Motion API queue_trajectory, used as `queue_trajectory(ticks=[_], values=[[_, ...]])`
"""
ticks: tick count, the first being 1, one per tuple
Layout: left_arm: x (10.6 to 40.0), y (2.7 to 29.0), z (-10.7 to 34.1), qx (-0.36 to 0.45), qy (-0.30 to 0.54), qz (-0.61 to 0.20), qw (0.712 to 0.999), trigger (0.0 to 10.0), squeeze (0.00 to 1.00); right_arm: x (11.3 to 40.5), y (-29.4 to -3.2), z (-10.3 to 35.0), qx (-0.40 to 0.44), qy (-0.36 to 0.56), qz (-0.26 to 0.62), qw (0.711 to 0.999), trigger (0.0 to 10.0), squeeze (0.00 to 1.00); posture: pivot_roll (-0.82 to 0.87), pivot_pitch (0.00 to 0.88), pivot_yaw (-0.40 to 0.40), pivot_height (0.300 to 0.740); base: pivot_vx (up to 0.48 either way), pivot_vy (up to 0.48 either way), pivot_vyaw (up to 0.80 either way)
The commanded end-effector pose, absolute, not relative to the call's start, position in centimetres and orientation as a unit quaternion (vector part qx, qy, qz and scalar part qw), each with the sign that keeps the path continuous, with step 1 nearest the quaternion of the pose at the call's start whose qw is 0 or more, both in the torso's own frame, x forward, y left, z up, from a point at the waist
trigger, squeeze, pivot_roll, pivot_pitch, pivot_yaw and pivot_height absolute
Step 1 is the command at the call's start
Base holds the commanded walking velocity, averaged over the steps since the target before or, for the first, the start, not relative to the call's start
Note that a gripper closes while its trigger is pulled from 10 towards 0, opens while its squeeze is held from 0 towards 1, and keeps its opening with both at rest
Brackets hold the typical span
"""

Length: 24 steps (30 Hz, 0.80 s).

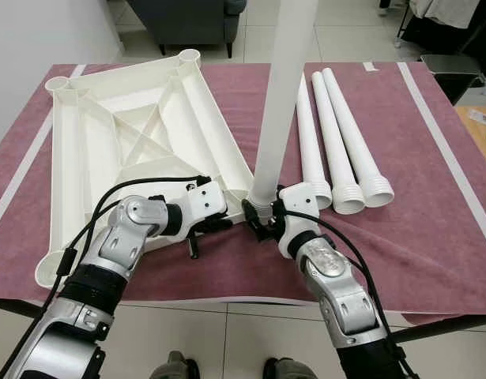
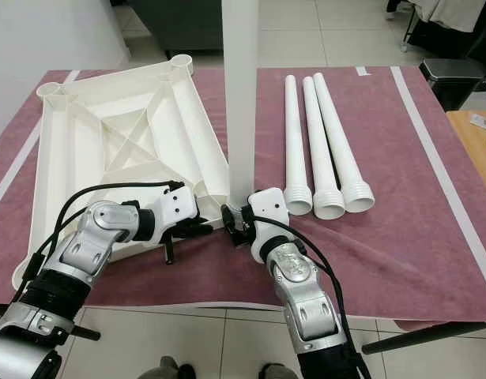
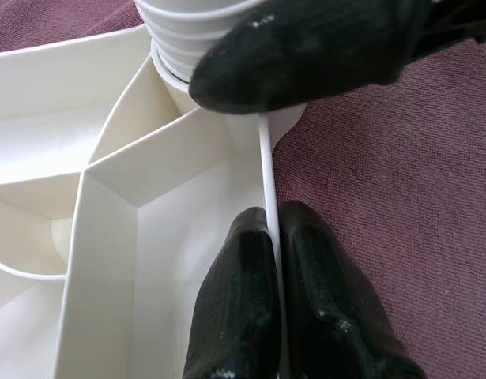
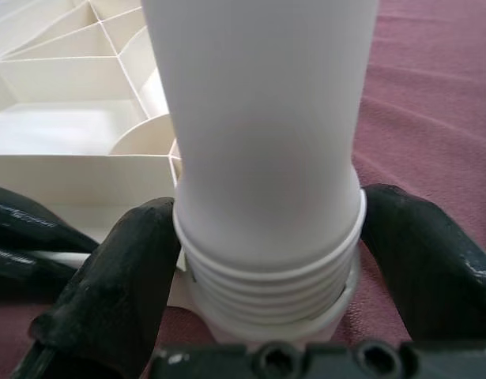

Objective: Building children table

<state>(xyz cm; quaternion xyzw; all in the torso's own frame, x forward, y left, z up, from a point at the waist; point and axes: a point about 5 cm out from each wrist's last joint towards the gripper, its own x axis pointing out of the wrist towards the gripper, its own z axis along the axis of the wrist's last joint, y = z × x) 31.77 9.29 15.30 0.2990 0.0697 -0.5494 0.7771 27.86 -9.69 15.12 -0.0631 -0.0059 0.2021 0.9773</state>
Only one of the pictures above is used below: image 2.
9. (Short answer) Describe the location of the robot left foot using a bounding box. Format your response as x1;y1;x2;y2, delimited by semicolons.
140;355;190;379

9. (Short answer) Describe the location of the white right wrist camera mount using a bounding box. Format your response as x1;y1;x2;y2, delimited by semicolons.
245;187;290;263

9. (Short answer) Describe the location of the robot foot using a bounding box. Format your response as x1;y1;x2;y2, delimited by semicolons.
254;362;304;379
140;355;190;379

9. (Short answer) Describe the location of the white plastic children table top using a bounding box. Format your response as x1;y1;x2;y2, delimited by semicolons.
12;54;235;291

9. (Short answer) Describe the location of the light wooden side table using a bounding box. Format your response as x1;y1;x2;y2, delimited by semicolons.
446;111;486;198

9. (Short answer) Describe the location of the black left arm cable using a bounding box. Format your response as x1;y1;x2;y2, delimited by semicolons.
12;182;184;317

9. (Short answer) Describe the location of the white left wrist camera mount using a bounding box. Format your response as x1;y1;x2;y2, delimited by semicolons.
152;183;201;235

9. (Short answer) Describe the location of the black metal table frame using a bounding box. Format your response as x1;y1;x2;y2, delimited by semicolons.
69;320;486;356

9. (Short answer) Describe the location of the clothes rack with garments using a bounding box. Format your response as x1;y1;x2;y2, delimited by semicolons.
385;0;486;58

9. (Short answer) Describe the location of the silver black trash bin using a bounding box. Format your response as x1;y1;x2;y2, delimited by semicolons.
419;58;486;111

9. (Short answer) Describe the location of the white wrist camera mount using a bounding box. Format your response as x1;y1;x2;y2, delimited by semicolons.
152;183;201;235
245;187;290;263

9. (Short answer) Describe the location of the dark grey armchair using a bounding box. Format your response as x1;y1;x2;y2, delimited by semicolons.
124;0;232;39

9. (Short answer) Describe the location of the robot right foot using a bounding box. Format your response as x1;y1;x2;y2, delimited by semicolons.
254;362;304;379

